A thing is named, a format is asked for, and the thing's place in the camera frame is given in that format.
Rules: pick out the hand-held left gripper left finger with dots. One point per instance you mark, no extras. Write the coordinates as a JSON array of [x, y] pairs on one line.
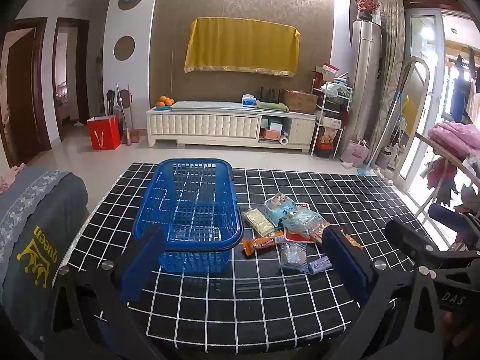
[[144, 257]]

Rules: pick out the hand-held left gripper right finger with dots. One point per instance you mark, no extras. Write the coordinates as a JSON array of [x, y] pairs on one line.
[[345, 266]]

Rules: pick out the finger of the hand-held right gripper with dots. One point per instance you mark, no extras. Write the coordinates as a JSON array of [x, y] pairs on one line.
[[446, 214], [407, 236]]

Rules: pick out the orange yellow snack packet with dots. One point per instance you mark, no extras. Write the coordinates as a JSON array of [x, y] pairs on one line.
[[352, 240]]

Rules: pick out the blue plastic basket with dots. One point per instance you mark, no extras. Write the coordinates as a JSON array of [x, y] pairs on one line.
[[195, 262]]

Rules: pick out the clear plastic snack packet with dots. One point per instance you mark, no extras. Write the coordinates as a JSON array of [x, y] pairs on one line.
[[292, 257]]

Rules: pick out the clear striped snack bag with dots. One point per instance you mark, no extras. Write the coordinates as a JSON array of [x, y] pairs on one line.
[[302, 222]]

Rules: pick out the light blue striped snack packet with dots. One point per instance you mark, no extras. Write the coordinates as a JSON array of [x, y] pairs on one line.
[[277, 208]]

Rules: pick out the red white snack packet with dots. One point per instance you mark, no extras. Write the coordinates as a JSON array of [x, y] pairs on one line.
[[303, 205]]

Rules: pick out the pink blanket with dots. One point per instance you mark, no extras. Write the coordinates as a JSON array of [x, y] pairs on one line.
[[457, 135]]

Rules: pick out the orange snack bar packet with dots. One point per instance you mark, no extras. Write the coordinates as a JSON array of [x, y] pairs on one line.
[[262, 245]]

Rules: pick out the black checked tablecloth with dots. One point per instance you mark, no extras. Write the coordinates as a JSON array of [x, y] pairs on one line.
[[232, 296]]

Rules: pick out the yellow cracker packet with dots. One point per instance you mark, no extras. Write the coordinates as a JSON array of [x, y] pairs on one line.
[[258, 222]]

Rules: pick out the pink bag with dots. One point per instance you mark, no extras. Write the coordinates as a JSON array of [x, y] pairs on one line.
[[355, 153]]

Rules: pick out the small yellow towel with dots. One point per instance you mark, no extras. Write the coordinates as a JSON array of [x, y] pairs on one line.
[[410, 114]]

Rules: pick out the grey printed chair cover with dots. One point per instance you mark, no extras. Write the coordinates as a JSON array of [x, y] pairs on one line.
[[45, 213]]

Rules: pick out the dark blue hanging garment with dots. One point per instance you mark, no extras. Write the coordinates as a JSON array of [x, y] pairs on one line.
[[459, 93]]

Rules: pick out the red paper bag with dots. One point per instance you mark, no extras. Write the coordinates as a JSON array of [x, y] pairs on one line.
[[103, 135]]

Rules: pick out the white paper roll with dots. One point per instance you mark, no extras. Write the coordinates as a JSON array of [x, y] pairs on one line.
[[283, 141]]

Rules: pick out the white padded cabinet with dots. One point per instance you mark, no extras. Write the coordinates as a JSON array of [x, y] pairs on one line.
[[202, 125]]

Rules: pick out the orange box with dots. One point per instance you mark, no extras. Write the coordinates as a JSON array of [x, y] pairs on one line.
[[270, 134]]

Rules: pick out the covered standing air conditioner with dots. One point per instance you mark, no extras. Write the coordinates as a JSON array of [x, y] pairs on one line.
[[365, 82]]

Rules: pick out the pink cloth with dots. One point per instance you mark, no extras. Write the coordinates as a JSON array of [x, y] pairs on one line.
[[11, 178]]

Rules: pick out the plate of oranges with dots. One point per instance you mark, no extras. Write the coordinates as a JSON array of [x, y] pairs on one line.
[[165, 101]]

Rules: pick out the teal box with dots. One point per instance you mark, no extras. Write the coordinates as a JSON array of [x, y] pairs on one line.
[[275, 124]]

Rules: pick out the patterned beige curtain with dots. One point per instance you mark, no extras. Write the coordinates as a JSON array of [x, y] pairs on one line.
[[392, 63]]

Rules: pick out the white metal storage rack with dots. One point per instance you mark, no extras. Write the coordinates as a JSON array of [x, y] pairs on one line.
[[337, 87]]

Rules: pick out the brown cardboard box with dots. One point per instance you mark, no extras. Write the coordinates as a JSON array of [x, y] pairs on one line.
[[300, 101]]

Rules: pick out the green folded cloth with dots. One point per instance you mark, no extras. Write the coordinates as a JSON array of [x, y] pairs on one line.
[[272, 107]]

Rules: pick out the red white box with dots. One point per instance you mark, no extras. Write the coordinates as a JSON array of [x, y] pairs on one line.
[[330, 70]]

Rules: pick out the black router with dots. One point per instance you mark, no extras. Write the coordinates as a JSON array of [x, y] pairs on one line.
[[268, 95]]

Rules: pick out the blue tissue box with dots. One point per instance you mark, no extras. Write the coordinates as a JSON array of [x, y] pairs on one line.
[[248, 100]]

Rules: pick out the dark wooden door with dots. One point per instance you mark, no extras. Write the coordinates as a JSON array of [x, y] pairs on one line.
[[26, 101]]

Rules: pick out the vase of red flowers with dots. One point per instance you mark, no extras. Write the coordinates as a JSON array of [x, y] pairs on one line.
[[365, 3]]

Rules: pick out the yellow cloth cover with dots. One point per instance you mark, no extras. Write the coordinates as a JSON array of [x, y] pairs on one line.
[[240, 45]]

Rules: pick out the silver metal arch frame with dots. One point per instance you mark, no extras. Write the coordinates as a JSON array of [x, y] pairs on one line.
[[415, 59]]

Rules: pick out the brown round wall disc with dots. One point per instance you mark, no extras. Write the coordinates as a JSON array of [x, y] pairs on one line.
[[124, 47]]

